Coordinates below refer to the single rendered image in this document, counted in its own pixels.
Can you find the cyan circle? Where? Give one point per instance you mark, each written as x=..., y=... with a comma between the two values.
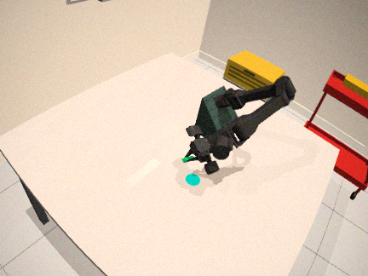
x=193, y=179

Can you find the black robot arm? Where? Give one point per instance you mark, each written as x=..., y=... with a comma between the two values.
x=282, y=91

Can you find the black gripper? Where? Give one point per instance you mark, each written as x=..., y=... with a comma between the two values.
x=211, y=166

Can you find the green rectangular post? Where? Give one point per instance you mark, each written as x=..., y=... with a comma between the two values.
x=184, y=160

